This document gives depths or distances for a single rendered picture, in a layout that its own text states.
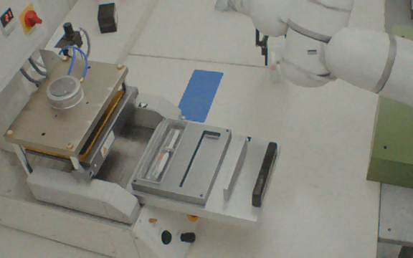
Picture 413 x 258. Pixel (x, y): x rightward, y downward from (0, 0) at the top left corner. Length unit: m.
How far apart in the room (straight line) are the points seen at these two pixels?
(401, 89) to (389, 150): 0.43
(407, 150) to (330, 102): 0.36
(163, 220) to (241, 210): 0.22
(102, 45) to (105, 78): 0.65
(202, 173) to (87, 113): 0.28
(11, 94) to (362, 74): 0.79
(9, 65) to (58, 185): 0.29
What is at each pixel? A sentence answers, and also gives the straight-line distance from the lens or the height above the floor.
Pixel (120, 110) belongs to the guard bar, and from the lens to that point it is 1.22.
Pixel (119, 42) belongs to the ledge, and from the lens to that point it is 1.86.
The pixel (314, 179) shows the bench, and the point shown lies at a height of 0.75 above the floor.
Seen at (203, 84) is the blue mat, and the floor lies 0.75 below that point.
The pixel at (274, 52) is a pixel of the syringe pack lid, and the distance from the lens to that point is 1.71.
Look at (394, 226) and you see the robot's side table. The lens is 1.38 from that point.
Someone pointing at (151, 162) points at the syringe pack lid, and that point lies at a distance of 1.16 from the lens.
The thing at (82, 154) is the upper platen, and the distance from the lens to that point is 1.14.
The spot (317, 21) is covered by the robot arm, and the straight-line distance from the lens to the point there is 0.99.
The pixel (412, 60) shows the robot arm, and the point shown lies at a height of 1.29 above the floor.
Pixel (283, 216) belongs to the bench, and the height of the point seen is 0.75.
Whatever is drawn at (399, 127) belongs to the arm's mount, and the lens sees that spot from 1.38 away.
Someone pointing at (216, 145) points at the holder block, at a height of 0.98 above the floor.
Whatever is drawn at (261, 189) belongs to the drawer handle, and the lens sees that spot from 1.09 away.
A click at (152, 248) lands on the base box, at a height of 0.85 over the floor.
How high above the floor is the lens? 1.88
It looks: 47 degrees down
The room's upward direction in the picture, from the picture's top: 7 degrees counter-clockwise
